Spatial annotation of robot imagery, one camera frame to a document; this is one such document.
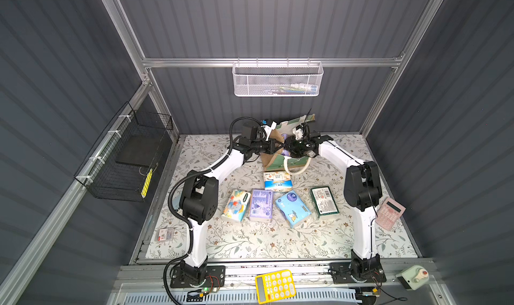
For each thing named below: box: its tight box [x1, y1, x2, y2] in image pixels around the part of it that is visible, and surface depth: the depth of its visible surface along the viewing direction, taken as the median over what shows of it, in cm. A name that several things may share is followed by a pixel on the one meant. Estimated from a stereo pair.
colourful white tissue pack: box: [220, 189, 251, 223], surface depth 88 cm
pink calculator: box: [375, 197, 407, 231], surface depth 90 cm
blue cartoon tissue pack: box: [275, 190, 312, 229], surface depth 88 cm
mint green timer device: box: [395, 264, 430, 291], surface depth 69 cm
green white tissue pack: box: [310, 185, 340, 217], surface depth 89 cm
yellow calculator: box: [255, 268, 296, 305], surface depth 72 cm
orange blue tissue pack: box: [263, 170, 293, 192], surface depth 95 cm
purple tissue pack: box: [248, 188, 274, 222], surface depth 88 cm
